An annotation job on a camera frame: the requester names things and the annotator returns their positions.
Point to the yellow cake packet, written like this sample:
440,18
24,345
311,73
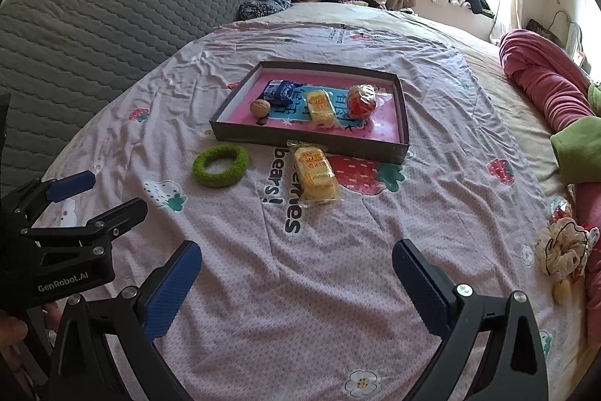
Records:
315,171
321,109

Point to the dark flat gadget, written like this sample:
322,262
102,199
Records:
542,32

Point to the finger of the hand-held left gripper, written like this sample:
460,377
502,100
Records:
70,186
108,220

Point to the red and white wrapped candy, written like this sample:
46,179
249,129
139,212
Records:
561,209

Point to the small yellow trinket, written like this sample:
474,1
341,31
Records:
561,292

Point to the grey quilted headboard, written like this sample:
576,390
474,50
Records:
94,30

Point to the blue snack packet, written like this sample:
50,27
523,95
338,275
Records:
281,92

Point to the cream frilly scrunchie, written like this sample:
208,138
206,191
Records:
561,248

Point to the dark floral cloth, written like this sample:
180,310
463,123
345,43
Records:
263,8

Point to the pink printed bedsheet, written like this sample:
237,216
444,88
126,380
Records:
291,288

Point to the rolled pink blanket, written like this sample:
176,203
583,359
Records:
540,72

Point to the person's left hand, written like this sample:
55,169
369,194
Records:
11,331

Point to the walnut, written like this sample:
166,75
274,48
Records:
260,108

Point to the dark cardboard box pink inside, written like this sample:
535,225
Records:
389,119

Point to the red egg toy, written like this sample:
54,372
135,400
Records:
362,101

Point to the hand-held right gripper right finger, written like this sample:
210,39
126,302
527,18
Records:
422,288

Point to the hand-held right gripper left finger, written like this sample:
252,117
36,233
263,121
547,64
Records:
169,293

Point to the green cloth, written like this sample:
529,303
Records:
577,142

